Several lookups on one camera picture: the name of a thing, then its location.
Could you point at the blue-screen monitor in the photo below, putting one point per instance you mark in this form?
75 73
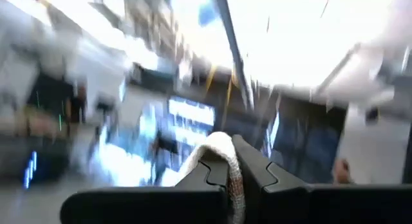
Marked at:
191 116

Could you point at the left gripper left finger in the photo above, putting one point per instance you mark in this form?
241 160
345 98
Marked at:
145 206

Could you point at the grey metal pole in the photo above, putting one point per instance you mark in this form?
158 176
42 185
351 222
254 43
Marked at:
231 40

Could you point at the cream waffle towel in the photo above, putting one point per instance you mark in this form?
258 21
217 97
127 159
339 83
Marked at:
219 140

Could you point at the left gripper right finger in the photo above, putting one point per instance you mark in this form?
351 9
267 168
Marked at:
289 204

